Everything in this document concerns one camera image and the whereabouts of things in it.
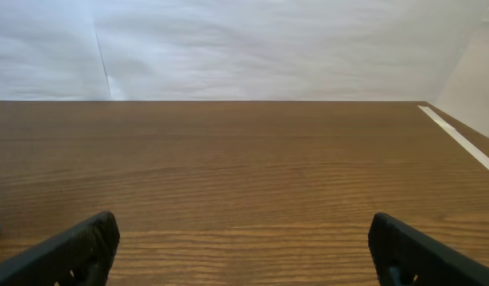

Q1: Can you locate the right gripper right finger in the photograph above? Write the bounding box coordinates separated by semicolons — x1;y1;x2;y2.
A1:
367;211;489;286

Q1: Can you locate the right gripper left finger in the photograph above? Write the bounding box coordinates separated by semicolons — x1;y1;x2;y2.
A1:
0;211;121;286

